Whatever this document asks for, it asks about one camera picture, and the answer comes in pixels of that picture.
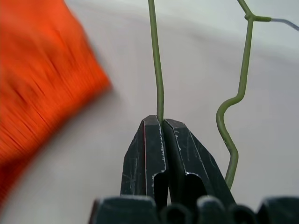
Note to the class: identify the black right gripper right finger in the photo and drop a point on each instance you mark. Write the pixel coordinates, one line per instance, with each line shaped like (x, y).
(194, 163)

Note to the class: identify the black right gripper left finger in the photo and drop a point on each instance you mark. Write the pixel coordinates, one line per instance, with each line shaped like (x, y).
(142, 161)

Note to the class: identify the orange shorts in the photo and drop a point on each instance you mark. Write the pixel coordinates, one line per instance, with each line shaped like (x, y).
(39, 81)

